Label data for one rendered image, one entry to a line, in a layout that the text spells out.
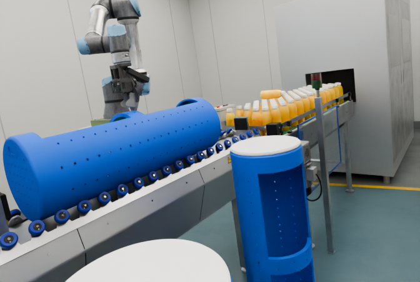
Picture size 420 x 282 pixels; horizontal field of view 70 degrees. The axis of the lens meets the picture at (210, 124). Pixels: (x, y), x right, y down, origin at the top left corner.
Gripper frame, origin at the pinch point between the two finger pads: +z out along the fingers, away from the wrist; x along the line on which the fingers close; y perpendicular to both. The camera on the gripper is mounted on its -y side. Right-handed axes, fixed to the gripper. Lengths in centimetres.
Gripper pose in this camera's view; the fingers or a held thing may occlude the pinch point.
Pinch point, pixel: (135, 110)
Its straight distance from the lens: 133.4
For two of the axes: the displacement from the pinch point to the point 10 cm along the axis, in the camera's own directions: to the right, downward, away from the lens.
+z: 1.4, 9.8, 1.6
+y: -6.2, 2.1, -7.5
